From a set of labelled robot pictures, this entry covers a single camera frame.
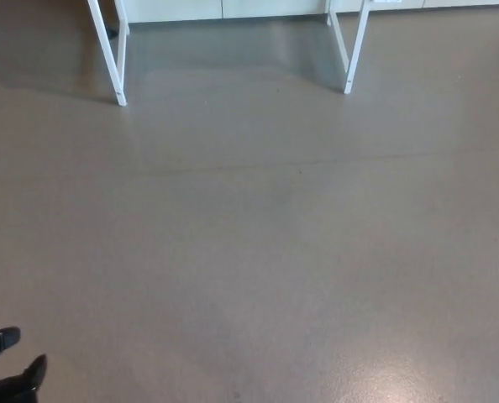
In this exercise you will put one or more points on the white table leg frame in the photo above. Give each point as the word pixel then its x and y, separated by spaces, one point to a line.
pixel 353 59
pixel 121 63

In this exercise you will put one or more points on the small black floor object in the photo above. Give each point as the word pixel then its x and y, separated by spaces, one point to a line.
pixel 113 33

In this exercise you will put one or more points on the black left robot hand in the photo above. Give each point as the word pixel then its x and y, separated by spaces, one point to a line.
pixel 3 384

